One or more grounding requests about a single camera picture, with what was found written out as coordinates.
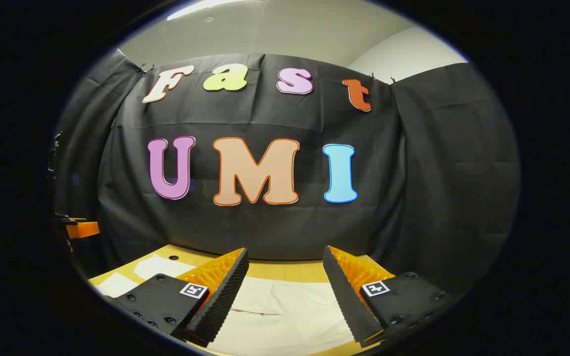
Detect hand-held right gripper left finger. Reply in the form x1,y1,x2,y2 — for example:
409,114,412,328
104,247,249,347

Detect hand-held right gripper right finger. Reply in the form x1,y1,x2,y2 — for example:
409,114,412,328
323,245,456,348

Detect white jeans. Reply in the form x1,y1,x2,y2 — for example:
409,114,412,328
95,255,360,356

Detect black backdrop cloth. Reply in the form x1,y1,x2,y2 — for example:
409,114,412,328
52,49,521,292

